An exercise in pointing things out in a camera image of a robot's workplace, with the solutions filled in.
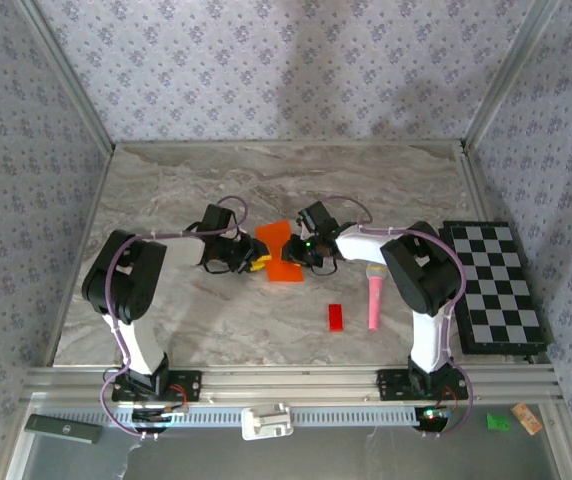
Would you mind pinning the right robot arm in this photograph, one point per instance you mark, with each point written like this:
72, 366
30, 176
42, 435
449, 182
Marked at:
416, 270

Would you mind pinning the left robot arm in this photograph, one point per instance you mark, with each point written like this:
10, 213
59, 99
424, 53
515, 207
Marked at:
121, 275

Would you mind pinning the red rectangular block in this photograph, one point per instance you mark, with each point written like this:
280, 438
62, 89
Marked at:
336, 317

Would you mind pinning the pink toy microphone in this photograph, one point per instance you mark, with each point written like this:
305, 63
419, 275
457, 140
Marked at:
376, 300

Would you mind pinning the white plastic holder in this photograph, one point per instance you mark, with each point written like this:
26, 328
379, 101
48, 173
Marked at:
266, 422

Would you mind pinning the black and white chessboard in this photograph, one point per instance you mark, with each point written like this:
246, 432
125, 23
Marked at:
501, 295

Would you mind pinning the flat black rectangular device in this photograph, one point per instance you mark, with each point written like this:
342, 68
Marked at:
63, 429

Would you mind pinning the green paper scrap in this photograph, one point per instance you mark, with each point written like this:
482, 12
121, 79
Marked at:
497, 422

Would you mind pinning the brown cardboard piece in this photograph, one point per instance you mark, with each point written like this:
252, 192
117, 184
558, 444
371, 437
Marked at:
527, 419

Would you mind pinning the aluminium mounting rail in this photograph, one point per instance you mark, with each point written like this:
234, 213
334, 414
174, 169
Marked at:
286, 385

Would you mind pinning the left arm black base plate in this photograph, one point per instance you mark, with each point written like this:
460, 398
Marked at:
186, 385

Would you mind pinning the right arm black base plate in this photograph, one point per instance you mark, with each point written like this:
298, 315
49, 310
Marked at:
393, 385

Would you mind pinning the aluminium table side rail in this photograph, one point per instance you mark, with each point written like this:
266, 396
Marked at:
472, 185

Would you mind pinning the aluminium frame post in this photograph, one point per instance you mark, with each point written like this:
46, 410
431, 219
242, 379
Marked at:
508, 75
68, 75

